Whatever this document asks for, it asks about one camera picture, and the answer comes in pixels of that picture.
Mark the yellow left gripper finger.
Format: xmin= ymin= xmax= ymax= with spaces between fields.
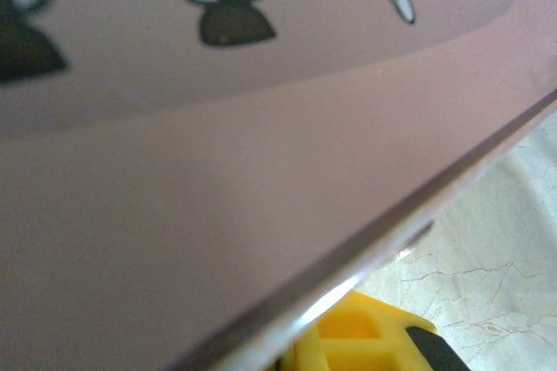
xmin=278 ymin=289 xmax=473 ymax=371

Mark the pink tin box with cartoon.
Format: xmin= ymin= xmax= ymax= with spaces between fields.
xmin=0 ymin=0 xmax=557 ymax=371

